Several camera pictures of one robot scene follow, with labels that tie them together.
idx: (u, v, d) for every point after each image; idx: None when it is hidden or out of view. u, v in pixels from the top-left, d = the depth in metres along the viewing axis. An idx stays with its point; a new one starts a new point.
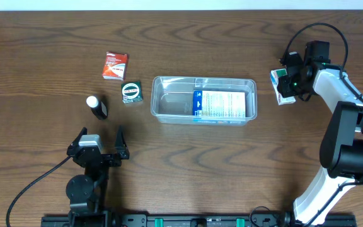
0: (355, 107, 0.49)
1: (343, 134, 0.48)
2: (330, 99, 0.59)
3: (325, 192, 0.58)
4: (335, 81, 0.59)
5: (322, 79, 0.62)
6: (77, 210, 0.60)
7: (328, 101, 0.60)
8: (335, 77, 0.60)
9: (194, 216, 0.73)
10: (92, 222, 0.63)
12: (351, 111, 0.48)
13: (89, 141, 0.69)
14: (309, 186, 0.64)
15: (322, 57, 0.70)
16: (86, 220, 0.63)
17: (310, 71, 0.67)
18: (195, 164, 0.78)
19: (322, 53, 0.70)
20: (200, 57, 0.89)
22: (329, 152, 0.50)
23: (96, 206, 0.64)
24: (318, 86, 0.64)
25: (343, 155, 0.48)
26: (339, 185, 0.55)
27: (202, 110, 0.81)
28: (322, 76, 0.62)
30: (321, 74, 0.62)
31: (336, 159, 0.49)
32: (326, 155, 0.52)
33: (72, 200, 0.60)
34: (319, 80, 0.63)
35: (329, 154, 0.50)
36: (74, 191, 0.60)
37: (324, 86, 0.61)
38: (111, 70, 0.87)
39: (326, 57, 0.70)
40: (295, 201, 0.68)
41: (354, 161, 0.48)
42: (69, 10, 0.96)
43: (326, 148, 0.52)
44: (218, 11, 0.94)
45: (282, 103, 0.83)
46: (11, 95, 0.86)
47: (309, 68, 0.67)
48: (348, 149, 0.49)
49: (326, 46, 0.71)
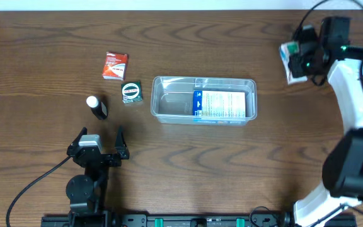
0: None
1: (352, 161, 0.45)
2: (345, 101, 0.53)
3: (326, 207, 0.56)
4: (353, 83, 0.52)
5: (340, 73, 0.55)
6: (77, 210, 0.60)
7: (341, 103, 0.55)
8: (354, 75, 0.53)
9: (194, 216, 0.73)
10: (92, 222, 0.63)
12: (362, 142, 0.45)
13: (89, 141, 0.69)
14: (311, 192, 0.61)
15: (341, 36, 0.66)
16: (86, 220, 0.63)
17: (326, 55, 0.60)
18: (195, 164, 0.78)
19: (340, 33, 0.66)
20: (200, 57, 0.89)
22: (334, 176, 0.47)
23: (96, 206, 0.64)
24: (332, 77, 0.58)
25: (349, 181, 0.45)
26: (341, 203, 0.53)
27: (202, 110, 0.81)
28: (340, 70, 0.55)
30: (339, 67, 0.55)
31: (341, 184, 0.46)
32: (329, 181, 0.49)
33: (72, 200, 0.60)
34: (336, 72, 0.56)
35: (334, 177, 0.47)
36: (75, 191, 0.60)
37: (339, 84, 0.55)
38: (111, 70, 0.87)
39: (345, 36, 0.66)
40: (296, 205, 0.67)
41: (360, 190, 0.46)
42: (70, 10, 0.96)
43: (329, 173, 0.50)
44: (218, 11, 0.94)
45: (291, 82, 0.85)
46: (11, 95, 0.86)
47: (326, 52, 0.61)
48: (355, 175, 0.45)
49: (345, 24, 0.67)
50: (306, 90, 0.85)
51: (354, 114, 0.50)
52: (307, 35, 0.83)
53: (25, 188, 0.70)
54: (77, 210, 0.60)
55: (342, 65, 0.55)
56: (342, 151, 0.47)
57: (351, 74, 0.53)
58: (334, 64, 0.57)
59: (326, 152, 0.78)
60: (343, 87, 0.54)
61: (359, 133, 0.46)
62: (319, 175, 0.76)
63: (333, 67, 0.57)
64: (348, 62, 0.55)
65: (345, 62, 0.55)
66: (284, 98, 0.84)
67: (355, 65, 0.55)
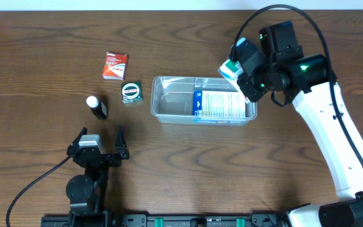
0: None
1: None
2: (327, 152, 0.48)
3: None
4: (332, 133, 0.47)
5: (311, 112, 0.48)
6: (77, 210, 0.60)
7: (324, 150, 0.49)
8: (328, 118, 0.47)
9: (194, 216, 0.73)
10: (93, 222, 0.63)
12: None
13: (89, 141, 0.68)
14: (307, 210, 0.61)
15: (290, 46, 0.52)
16: (86, 220, 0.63)
17: (285, 79, 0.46)
18: (195, 164, 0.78)
19: (288, 41, 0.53)
20: (200, 57, 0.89)
22: None
23: (96, 206, 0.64)
24: (300, 112, 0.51)
25: None
26: None
27: (202, 110, 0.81)
28: (310, 109, 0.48)
30: (307, 105, 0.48)
31: None
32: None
33: (72, 200, 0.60)
34: (306, 111, 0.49)
35: None
36: (74, 191, 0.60)
37: (317, 129, 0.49)
38: (111, 70, 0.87)
39: (294, 44, 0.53)
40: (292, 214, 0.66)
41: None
42: (70, 10, 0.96)
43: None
44: (218, 11, 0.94)
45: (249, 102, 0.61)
46: (10, 95, 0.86)
47: (282, 76, 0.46)
48: None
49: (288, 33, 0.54)
50: None
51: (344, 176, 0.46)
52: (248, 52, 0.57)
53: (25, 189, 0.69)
54: (77, 210, 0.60)
55: (309, 101, 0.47)
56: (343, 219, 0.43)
57: (326, 115, 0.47)
58: (299, 97, 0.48)
59: None
60: (321, 133, 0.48)
61: (359, 203, 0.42)
62: (319, 175, 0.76)
63: (301, 105, 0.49)
64: (315, 96, 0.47)
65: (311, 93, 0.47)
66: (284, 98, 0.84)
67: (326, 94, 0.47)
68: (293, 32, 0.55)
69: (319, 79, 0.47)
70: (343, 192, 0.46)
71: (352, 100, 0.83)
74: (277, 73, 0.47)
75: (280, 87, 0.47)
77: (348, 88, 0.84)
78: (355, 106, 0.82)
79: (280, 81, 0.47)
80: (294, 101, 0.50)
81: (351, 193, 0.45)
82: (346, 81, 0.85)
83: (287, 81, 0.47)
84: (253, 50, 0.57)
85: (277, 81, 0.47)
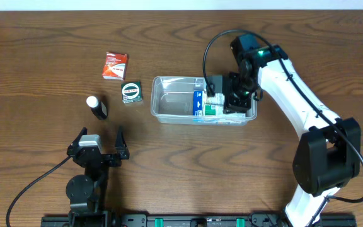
0: (319, 136, 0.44)
1: (316, 164, 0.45)
2: (286, 109, 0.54)
3: (312, 205, 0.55)
4: (287, 88, 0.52)
5: (269, 80, 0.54)
6: (77, 210, 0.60)
7: (285, 108, 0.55)
8: (282, 77, 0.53)
9: (194, 216, 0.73)
10: (94, 222, 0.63)
12: (317, 139, 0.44)
13: (89, 142, 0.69)
14: (295, 194, 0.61)
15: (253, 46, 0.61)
16: (86, 220, 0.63)
17: (247, 64, 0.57)
18: (195, 164, 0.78)
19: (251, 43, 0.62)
20: (200, 57, 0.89)
22: (307, 180, 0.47)
23: (96, 206, 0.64)
24: (264, 86, 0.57)
25: (321, 180, 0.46)
26: (326, 197, 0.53)
27: (202, 110, 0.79)
28: (267, 77, 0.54)
30: (265, 75, 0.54)
31: (316, 185, 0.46)
32: (305, 186, 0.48)
33: (73, 200, 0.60)
34: (266, 82, 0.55)
35: (306, 179, 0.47)
36: (74, 190, 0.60)
37: (276, 92, 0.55)
38: (111, 70, 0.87)
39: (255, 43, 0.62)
40: (287, 209, 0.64)
41: (334, 179, 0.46)
42: (70, 10, 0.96)
43: (301, 176, 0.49)
44: (218, 11, 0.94)
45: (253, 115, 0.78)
46: (9, 95, 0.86)
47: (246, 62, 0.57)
48: (325, 173, 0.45)
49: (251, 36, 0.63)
50: None
51: (303, 123, 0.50)
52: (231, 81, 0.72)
53: (26, 188, 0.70)
54: (77, 210, 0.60)
55: (267, 73, 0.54)
56: (305, 156, 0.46)
57: (281, 79, 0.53)
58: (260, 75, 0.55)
59: None
60: (280, 95, 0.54)
61: (311, 133, 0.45)
62: None
63: (261, 79, 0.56)
64: (271, 67, 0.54)
65: (268, 67, 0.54)
66: None
67: (277, 65, 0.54)
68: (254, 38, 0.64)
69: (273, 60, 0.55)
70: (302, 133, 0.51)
71: (353, 100, 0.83)
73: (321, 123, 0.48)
74: (242, 62, 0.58)
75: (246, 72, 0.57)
77: (348, 88, 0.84)
78: (356, 106, 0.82)
79: (245, 66, 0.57)
80: (257, 80, 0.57)
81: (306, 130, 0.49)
82: (346, 81, 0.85)
83: (249, 66, 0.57)
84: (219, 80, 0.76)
85: (244, 69, 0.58)
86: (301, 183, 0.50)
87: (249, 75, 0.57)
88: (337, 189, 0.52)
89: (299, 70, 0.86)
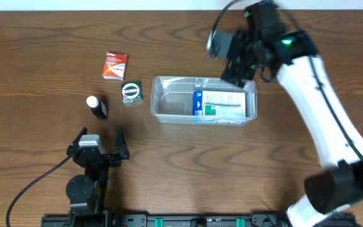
0: (348, 180, 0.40)
1: (337, 201, 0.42)
2: (308, 121, 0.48)
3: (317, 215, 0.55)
4: (315, 99, 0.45)
5: (294, 84, 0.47)
6: (77, 210, 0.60)
7: (306, 119, 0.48)
8: (311, 84, 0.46)
9: (194, 216, 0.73)
10: (94, 222, 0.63)
12: (346, 180, 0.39)
13: (90, 141, 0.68)
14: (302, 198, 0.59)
15: (275, 24, 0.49)
16: (86, 220, 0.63)
17: (268, 53, 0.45)
18: (195, 164, 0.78)
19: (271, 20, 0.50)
20: (200, 57, 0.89)
22: (320, 204, 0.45)
23: (96, 206, 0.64)
24: (284, 84, 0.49)
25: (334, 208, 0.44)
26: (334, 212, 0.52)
27: (202, 110, 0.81)
28: (293, 81, 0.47)
30: (290, 77, 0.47)
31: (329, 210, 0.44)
32: (314, 202, 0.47)
33: (73, 200, 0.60)
34: (289, 83, 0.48)
35: (320, 204, 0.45)
36: (75, 190, 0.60)
37: (297, 99, 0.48)
38: (111, 70, 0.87)
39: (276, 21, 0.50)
40: (289, 209, 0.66)
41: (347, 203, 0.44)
42: (70, 10, 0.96)
43: (315, 198, 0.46)
44: (218, 11, 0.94)
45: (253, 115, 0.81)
46: (9, 95, 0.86)
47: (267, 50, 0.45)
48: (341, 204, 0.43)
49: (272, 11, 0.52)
50: None
51: (329, 149, 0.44)
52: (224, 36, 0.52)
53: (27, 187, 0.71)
54: (77, 210, 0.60)
55: (293, 75, 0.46)
56: (324, 190, 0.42)
57: (310, 87, 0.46)
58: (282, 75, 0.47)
59: None
60: (304, 106, 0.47)
61: (341, 177, 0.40)
62: None
63: (283, 77, 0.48)
64: (299, 68, 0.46)
65: (293, 66, 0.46)
66: (284, 98, 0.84)
67: (306, 67, 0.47)
68: (276, 12, 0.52)
69: (299, 54, 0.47)
70: (324, 159, 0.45)
71: (353, 100, 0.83)
73: (350, 154, 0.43)
74: (259, 46, 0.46)
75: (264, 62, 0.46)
77: (348, 88, 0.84)
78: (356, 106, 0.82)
79: (264, 54, 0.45)
80: (277, 74, 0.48)
81: (332, 160, 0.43)
82: (346, 81, 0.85)
83: (271, 55, 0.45)
84: None
85: (260, 55, 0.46)
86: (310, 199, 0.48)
87: (268, 64, 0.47)
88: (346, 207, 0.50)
89: None
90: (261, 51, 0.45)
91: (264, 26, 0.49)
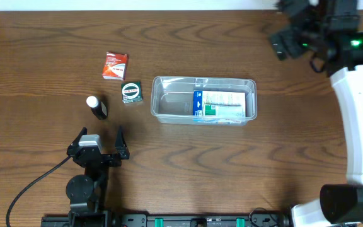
0: None
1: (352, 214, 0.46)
2: (348, 132, 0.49)
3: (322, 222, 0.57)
4: None
5: (349, 91, 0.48)
6: (78, 211, 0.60)
7: (347, 128, 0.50)
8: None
9: (194, 216, 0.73)
10: (94, 222, 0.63)
12: None
13: (89, 141, 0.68)
14: (311, 203, 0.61)
15: (351, 16, 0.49)
16: (87, 219, 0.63)
17: (331, 52, 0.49)
18: (195, 164, 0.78)
19: (348, 10, 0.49)
20: (200, 57, 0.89)
22: (333, 213, 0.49)
23: (96, 206, 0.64)
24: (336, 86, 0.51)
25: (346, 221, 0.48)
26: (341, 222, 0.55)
27: (202, 110, 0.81)
28: (348, 87, 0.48)
30: (348, 82, 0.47)
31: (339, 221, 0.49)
32: (328, 209, 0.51)
33: (74, 200, 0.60)
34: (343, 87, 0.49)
35: (334, 212, 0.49)
36: (75, 190, 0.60)
37: (344, 107, 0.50)
38: (111, 70, 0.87)
39: (353, 13, 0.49)
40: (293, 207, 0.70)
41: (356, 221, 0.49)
42: (70, 10, 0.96)
43: (331, 205, 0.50)
44: (218, 11, 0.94)
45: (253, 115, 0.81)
46: (10, 95, 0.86)
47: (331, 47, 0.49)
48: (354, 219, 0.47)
49: None
50: (307, 90, 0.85)
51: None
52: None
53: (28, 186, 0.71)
54: (78, 210, 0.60)
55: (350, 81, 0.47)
56: (345, 201, 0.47)
57: None
58: (345, 83, 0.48)
59: (326, 152, 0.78)
60: (352, 116, 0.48)
61: None
62: (319, 175, 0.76)
63: (339, 79, 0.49)
64: (358, 75, 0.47)
65: (353, 72, 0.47)
66: (284, 98, 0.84)
67: None
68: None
69: None
70: (354, 175, 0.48)
71: None
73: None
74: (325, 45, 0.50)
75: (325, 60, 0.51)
77: None
78: None
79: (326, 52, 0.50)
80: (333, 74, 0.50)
81: (362, 179, 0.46)
82: None
83: (333, 53, 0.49)
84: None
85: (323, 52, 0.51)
86: (324, 205, 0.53)
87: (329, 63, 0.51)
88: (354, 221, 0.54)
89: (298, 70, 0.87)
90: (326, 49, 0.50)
91: (337, 16, 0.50)
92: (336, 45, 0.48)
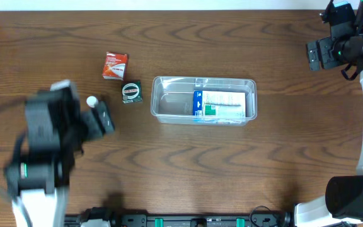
0: None
1: (354, 205, 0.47)
2: None
3: (322, 221, 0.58)
4: None
5: None
6: (40, 145, 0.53)
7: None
8: None
9: (194, 215, 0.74)
10: (38, 166, 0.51)
12: None
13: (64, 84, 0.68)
14: (315, 200, 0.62)
15: None
16: (26, 164, 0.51)
17: None
18: (195, 164, 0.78)
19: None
20: (200, 57, 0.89)
22: (337, 203, 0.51)
23: (56, 127, 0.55)
24: None
25: (346, 214, 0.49)
26: (341, 220, 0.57)
27: (202, 110, 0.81)
28: None
30: None
31: (341, 212, 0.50)
32: (333, 200, 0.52)
33: (34, 130, 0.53)
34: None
35: (338, 203, 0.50)
36: (38, 120, 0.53)
37: None
38: (111, 70, 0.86)
39: None
40: (295, 205, 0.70)
41: (360, 218, 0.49)
42: (69, 10, 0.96)
43: (335, 196, 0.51)
44: (218, 11, 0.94)
45: (253, 115, 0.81)
46: (10, 95, 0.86)
47: None
48: (355, 214, 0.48)
49: None
50: (307, 90, 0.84)
51: None
52: (339, 14, 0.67)
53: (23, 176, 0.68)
54: (39, 146, 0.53)
55: None
56: (350, 191, 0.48)
57: None
58: None
59: (326, 152, 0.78)
60: None
61: None
62: (319, 175, 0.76)
63: None
64: None
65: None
66: (284, 98, 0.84)
67: None
68: None
69: None
70: None
71: (352, 100, 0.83)
73: None
74: (362, 38, 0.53)
75: (360, 52, 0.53)
77: (348, 88, 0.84)
78: (355, 106, 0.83)
79: (362, 45, 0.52)
80: None
81: None
82: (346, 81, 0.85)
83: None
84: (343, 7, 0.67)
85: (358, 45, 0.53)
86: (328, 198, 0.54)
87: (362, 57, 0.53)
88: (356, 221, 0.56)
89: (299, 71, 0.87)
90: (360, 43, 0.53)
91: None
92: None
